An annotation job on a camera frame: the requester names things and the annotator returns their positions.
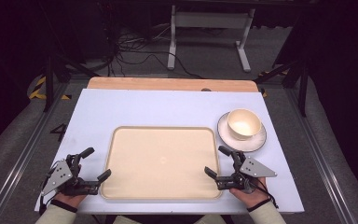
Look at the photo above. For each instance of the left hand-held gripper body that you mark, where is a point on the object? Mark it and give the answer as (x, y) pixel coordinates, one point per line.
(59, 177)

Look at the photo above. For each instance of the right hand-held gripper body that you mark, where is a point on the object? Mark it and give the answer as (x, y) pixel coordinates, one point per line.
(254, 169)

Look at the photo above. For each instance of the white round plate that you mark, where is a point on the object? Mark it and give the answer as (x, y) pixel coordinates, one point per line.
(245, 144)

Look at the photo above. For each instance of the cream bowl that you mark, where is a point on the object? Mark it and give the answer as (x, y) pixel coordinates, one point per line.
(244, 124)

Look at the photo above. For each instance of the beige rectangular tray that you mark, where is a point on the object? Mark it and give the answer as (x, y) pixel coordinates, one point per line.
(161, 161)

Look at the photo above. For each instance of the person's left hand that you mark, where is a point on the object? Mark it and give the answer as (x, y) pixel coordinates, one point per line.
(70, 200)

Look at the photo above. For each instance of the person's right hand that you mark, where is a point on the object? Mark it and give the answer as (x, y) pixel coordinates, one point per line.
(254, 197)

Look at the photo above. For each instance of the black tripod stand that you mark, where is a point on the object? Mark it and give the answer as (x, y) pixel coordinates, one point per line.
(48, 84)
(303, 87)

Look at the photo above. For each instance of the yellow black floor tape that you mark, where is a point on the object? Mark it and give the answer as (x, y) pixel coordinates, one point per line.
(38, 90)
(265, 74)

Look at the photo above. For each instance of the white table mat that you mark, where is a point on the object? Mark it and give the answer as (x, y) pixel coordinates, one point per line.
(155, 107)

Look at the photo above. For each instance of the white metal stand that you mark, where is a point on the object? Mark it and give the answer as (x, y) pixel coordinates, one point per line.
(209, 20)

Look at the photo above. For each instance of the aluminium rail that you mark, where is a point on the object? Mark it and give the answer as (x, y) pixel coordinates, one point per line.
(21, 158)
(318, 155)

